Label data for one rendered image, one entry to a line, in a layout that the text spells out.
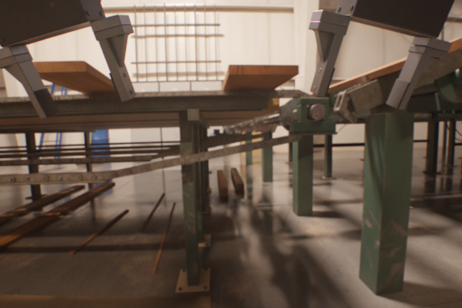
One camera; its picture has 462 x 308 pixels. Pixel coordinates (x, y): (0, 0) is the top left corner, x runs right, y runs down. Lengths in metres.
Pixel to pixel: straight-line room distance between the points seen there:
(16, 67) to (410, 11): 0.51
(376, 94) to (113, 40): 0.94
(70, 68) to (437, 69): 1.28
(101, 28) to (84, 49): 7.85
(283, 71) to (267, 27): 7.10
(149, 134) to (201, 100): 5.74
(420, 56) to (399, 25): 0.07
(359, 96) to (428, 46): 0.64
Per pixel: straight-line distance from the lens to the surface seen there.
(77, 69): 0.70
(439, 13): 0.42
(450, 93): 1.39
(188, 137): 1.00
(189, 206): 1.05
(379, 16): 0.37
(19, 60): 0.43
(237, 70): 0.69
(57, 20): 0.37
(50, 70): 0.73
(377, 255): 1.19
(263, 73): 0.70
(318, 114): 0.81
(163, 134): 6.52
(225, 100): 0.89
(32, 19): 0.39
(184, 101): 0.89
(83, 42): 8.27
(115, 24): 0.34
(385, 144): 1.07
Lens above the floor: 0.70
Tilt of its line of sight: 6 degrees down
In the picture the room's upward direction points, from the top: 1 degrees counter-clockwise
